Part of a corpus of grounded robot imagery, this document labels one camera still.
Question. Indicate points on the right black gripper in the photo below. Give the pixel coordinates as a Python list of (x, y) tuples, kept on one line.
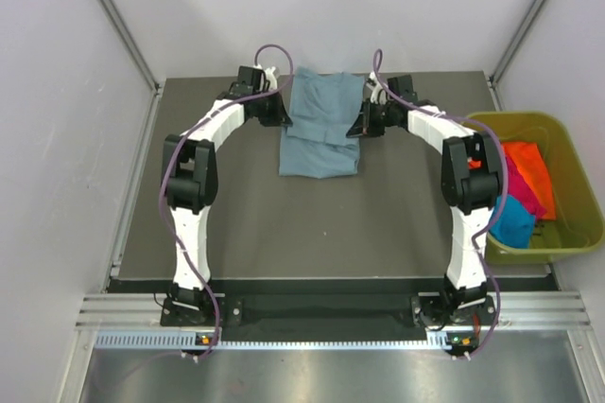
[(364, 123)]

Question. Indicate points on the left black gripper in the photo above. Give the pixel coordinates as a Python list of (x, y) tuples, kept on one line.
[(279, 115)]

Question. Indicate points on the light blue t shirt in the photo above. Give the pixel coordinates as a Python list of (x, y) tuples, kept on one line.
[(323, 108)]

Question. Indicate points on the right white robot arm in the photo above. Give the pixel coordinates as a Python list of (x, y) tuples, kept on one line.
[(472, 176)]

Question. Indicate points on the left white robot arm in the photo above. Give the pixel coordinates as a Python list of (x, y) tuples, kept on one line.
[(190, 177)]

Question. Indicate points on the magenta t shirt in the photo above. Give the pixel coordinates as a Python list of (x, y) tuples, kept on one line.
[(521, 191)]

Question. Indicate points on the orange t shirt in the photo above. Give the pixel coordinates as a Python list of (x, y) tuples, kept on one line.
[(531, 165)]

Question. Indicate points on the bright blue t shirt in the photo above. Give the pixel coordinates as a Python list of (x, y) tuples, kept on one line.
[(514, 227)]

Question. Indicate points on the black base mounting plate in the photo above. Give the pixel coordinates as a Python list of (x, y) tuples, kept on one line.
[(327, 310)]

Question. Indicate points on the olive green plastic bin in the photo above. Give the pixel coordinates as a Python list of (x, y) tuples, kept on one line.
[(578, 227)]

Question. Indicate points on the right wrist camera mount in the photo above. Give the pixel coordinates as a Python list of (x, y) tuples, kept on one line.
[(377, 92)]

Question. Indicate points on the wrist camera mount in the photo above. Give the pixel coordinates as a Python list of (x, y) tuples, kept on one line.
[(377, 92), (271, 77)]

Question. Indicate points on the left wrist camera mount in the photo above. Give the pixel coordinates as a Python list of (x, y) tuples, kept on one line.
[(271, 77)]

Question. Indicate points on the left aluminium corner post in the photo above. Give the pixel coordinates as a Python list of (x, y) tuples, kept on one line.
[(123, 33)]

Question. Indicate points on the aluminium corner post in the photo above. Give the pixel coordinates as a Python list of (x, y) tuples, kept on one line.
[(530, 17), (123, 33)]

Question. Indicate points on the right aluminium corner post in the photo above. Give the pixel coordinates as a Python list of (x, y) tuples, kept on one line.
[(530, 17)]

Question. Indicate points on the aluminium frame rail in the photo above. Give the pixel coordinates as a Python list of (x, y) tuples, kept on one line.
[(528, 310)]

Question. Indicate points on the slotted grey cable duct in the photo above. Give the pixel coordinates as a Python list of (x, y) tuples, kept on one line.
[(194, 341)]

